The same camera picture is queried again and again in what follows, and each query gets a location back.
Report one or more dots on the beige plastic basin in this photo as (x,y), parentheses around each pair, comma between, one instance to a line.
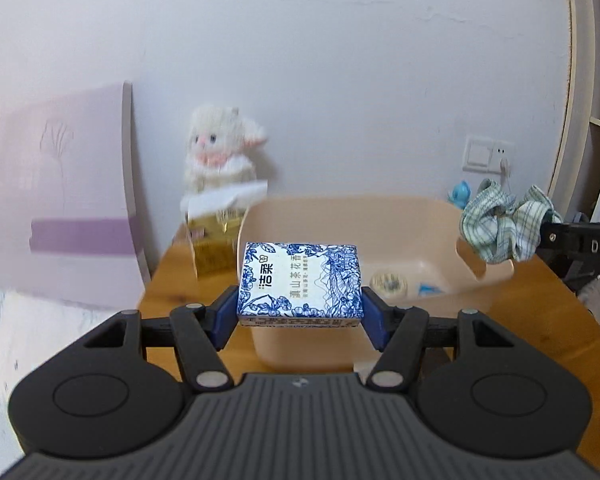
(415,240)

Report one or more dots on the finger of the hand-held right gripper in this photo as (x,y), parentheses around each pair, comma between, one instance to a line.
(553,218)

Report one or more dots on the gold tissue box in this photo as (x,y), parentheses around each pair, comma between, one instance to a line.
(212,240)

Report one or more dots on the green plaid cloth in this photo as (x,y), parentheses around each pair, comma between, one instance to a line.
(500,227)

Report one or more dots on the small blue item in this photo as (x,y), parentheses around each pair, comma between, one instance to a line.
(429,289)

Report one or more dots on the white plush toy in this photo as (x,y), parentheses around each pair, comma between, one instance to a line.
(220,150)

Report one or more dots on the white wall switch socket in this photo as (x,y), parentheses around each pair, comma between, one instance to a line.
(482,152)

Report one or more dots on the pink headboard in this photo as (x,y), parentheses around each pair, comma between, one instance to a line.
(60,185)

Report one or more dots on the small blue toy figure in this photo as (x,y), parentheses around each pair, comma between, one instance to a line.
(461,195)

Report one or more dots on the white bed blanket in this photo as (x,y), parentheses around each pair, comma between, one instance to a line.
(35,340)

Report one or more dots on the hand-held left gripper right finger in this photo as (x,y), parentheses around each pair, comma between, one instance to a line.
(374,321)

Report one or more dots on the white shelf unit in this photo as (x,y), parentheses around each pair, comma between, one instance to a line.
(592,85)

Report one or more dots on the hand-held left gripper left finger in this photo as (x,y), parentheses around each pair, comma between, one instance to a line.
(224,321)

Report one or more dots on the roll of tape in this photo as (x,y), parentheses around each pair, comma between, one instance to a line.
(388,283)

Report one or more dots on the blue and white tissue pack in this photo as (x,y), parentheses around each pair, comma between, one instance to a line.
(300,280)

